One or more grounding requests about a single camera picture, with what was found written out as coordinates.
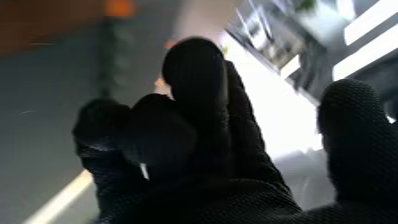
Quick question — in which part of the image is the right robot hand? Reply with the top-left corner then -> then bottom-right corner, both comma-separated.
72,36 -> 398,224

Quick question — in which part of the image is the dark mat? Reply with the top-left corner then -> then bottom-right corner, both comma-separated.
0,19 -> 180,224

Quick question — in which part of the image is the white sheet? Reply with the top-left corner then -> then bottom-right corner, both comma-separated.
155,0 -> 335,212

